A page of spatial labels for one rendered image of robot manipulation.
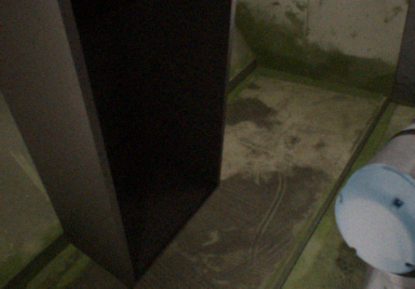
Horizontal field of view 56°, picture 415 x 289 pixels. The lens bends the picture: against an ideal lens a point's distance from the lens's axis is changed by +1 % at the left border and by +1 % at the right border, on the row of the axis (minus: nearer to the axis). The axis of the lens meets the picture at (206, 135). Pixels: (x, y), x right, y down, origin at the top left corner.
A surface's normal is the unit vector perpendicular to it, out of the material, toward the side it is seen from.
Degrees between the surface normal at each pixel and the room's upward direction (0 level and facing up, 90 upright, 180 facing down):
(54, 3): 90
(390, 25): 90
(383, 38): 90
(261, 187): 0
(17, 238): 57
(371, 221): 83
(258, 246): 0
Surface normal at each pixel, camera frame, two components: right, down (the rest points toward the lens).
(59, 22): -0.57, 0.57
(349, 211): -0.78, 0.39
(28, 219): 0.60, -0.18
